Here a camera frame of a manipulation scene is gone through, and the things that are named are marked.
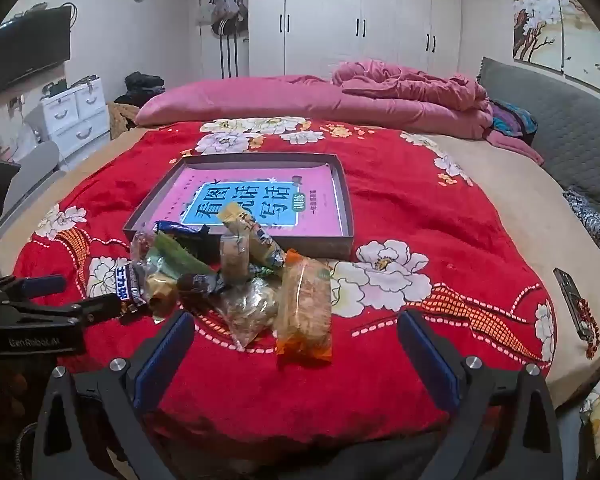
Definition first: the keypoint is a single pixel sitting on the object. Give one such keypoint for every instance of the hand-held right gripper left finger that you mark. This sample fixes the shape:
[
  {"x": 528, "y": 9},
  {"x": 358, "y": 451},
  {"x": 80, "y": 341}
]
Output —
[{"x": 162, "y": 365}]

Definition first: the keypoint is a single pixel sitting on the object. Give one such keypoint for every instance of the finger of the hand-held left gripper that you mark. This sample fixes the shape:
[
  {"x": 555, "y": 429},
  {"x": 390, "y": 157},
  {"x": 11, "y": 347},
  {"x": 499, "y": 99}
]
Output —
[
  {"x": 97, "y": 307},
  {"x": 42, "y": 285}
]

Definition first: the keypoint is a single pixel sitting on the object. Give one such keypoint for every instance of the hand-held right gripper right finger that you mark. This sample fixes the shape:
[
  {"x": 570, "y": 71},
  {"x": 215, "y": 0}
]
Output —
[{"x": 427, "y": 365}]

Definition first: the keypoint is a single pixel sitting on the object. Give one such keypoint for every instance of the black white chocolate bar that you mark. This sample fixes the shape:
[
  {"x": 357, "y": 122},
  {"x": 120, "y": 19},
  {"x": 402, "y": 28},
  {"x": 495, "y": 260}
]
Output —
[{"x": 129, "y": 282}]

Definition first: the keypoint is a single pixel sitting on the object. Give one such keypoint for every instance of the brown cupcake packet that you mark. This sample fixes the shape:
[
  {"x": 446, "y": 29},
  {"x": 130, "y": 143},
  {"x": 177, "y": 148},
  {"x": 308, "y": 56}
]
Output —
[{"x": 195, "y": 285}]

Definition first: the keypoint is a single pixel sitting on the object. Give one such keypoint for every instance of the green clear pastry packet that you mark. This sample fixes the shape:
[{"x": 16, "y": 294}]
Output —
[{"x": 177, "y": 257}]

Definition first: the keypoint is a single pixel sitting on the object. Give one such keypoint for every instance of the clear nut brittle packet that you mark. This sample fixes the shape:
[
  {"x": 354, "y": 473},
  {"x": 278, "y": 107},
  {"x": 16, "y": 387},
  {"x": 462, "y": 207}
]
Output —
[{"x": 247, "y": 310}]

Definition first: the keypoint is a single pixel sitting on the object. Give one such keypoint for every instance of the blue cookie packet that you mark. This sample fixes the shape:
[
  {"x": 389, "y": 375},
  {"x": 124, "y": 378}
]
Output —
[{"x": 180, "y": 228}]

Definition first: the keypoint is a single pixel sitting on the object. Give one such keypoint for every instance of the round pastry clear packet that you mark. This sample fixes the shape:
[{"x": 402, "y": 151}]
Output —
[{"x": 235, "y": 257}]

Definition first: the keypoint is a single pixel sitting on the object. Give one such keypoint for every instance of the orange noodle snack packet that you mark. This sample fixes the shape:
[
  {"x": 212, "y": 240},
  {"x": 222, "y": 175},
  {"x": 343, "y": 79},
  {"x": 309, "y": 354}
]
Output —
[{"x": 305, "y": 305}]

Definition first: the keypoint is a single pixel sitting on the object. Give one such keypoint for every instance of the grey cardboard box tray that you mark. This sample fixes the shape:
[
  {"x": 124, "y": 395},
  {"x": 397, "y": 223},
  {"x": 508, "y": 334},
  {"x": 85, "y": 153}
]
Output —
[{"x": 305, "y": 246}]

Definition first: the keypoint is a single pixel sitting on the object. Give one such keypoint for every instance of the light grey chair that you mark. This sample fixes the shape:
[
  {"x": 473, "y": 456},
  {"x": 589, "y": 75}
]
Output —
[{"x": 32, "y": 170}]

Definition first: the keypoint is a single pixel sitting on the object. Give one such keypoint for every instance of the red floral blanket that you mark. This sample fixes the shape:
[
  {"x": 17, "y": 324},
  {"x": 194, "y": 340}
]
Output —
[{"x": 405, "y": 210}]

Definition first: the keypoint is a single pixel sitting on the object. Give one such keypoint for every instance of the dark flat phone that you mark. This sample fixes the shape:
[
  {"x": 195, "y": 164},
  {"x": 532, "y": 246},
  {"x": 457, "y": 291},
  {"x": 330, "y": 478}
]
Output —
[{"x": 567, "y": 287}]

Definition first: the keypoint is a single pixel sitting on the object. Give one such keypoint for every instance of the white drawer cabinet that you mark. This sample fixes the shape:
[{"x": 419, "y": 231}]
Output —
[{"x": 75, "y": 115}]

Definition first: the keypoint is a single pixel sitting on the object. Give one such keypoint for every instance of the beige bedsheet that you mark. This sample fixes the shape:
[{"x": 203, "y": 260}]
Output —
[{"x": 505, "y": 200}]

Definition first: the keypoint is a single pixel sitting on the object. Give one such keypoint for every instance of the brown knitted cloth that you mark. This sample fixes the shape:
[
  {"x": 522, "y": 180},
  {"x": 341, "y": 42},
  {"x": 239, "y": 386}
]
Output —
[{"x": 122, "y": 117}]

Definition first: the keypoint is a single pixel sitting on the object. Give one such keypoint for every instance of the pink book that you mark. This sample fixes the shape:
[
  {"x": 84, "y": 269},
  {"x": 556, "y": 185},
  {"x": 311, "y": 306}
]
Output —
[{"x": 320, "y": 200}]

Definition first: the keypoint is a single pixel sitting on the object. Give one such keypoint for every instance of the black white patterned cloth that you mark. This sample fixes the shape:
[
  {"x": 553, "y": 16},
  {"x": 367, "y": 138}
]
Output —
[{"x": 592, "y": 225}]

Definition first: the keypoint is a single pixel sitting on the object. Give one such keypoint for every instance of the black clothes pile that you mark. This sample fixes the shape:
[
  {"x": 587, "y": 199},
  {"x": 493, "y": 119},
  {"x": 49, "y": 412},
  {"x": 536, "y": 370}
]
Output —
[{"x": 140, "y": 87}]

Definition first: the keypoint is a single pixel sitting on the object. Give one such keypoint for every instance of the pink garment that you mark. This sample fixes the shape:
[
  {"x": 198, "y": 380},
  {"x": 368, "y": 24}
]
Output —
[{"x": 515, "y": 149}]

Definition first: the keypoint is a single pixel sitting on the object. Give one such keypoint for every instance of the black television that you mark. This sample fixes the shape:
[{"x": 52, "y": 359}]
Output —
[{"x": 25, "y": 50}]

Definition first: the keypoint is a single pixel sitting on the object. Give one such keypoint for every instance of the pink pillow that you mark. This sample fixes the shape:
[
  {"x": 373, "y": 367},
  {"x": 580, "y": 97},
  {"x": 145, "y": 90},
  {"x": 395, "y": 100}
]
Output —
[{"x": 230, "y": 100}]

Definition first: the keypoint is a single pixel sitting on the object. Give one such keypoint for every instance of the colourful striped cloth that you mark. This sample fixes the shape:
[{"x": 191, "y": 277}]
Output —
[{"x": 512, "y": 120}]

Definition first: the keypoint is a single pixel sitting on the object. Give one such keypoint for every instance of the pink folded quilt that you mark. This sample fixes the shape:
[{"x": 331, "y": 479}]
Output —
[{"x": 420, "y": 95}]

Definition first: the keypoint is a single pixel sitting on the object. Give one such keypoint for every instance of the grey quilted headboard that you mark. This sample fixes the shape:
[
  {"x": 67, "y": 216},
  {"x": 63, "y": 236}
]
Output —
[{"x": 555, "y": 120}]

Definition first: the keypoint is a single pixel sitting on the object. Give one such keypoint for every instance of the hanging black bag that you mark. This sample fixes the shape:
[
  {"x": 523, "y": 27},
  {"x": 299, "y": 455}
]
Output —
[{"x": 227, "y": 30}]

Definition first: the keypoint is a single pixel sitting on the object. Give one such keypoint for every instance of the hanging light bag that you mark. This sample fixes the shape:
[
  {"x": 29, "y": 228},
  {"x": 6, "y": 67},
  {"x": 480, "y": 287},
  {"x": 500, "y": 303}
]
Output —
[{"x": 225, "y": 7}]

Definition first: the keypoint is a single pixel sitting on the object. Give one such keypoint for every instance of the white wardrobe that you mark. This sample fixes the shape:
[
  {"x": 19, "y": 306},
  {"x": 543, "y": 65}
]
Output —
[{"x": 330, "y": 10}]

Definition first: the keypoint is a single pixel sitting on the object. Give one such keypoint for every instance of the floral mural panel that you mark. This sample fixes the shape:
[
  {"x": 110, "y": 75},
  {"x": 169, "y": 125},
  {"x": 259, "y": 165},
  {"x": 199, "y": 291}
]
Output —
[{"x": 540, "y": 10}]

